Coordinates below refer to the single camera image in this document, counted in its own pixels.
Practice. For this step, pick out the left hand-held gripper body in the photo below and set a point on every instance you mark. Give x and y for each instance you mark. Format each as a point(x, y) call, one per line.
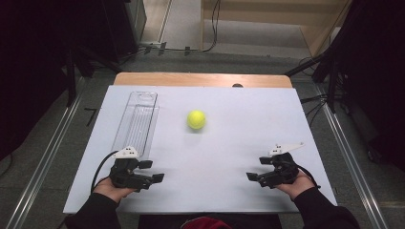
point(125, 175)

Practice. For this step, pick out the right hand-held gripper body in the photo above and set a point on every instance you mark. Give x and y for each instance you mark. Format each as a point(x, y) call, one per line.
point(281, 173)

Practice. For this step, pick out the clear plastic container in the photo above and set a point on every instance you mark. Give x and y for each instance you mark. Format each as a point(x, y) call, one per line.
point(137, 124)

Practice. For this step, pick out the yellow tennis ball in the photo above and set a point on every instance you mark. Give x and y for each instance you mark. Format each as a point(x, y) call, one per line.
point(196, 119)

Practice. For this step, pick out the person's right hand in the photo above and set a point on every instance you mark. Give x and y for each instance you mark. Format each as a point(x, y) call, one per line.
point(297, 187)

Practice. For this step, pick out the person's left hand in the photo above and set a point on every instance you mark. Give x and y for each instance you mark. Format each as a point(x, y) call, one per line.
point(110, 190)

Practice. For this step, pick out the white board sheet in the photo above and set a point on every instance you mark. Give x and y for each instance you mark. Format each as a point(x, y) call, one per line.
point(223, 159)

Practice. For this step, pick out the dark cloth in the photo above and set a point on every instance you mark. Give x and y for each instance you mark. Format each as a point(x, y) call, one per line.
point(254, 222)

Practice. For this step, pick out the red cloth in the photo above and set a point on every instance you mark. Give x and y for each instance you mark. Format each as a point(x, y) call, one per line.
point(207, 223)

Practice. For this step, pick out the wooden table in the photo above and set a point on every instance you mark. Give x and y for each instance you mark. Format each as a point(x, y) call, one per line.
point(191, 79)

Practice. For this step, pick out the black tripod stand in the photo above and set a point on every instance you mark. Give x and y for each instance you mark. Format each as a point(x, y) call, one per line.
point(70, 79)
point(331, 82)

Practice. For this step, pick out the dark curtain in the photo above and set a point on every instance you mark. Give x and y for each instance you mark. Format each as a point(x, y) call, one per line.
point(375, 79)
point(28, 70)

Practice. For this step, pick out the black cabinet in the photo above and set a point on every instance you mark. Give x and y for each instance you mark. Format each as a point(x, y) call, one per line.
point(127, 28)

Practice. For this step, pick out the light wooden shelf unit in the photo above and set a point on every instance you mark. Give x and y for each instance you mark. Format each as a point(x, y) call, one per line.
point(318, 22)

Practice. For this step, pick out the metal floor rail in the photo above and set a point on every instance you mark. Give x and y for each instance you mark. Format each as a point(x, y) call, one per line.
point(353, 165)
point(44, 162)

